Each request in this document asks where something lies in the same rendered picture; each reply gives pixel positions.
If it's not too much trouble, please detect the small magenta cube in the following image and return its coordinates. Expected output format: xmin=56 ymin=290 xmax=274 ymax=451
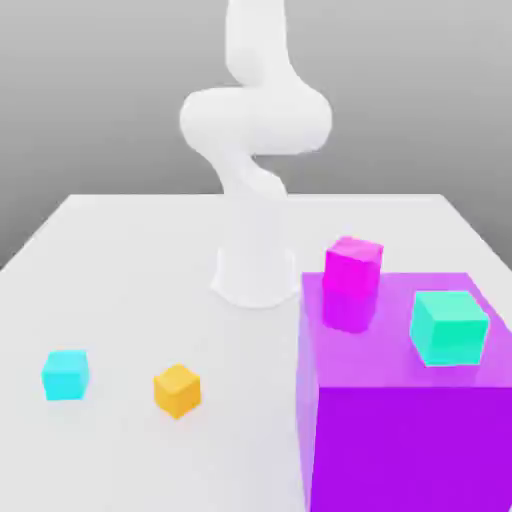
xmin=321 ymin=235 xmax=385 ymax=335

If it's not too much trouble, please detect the small orange cube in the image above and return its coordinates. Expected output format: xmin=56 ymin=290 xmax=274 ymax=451
xmin=153 ymin=363 xmax=202 ymax=420

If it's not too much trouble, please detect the small green cube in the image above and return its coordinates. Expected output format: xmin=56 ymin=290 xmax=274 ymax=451
xmin=408 ymin=290 xmax=491 ymax=368

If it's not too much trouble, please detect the small cyan cube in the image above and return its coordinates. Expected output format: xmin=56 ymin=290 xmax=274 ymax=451
xmin=40 ymin=349 xmax=90 ymax=402

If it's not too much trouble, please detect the large purple box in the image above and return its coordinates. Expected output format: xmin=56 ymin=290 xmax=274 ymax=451
xmin=296 ymin=271 xmax=512 ymax=512

